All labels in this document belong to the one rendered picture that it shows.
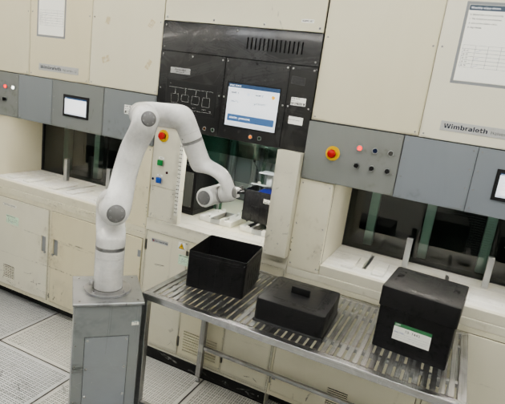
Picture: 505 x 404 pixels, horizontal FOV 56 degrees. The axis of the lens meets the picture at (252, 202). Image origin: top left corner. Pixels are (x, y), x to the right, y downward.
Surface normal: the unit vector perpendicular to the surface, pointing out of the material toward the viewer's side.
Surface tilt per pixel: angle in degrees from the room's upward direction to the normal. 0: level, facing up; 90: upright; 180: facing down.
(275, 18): 93
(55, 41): 90
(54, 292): 90
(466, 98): 90
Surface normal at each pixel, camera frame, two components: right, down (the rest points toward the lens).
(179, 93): -0.42, 0.15
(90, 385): 0.34, 0.26
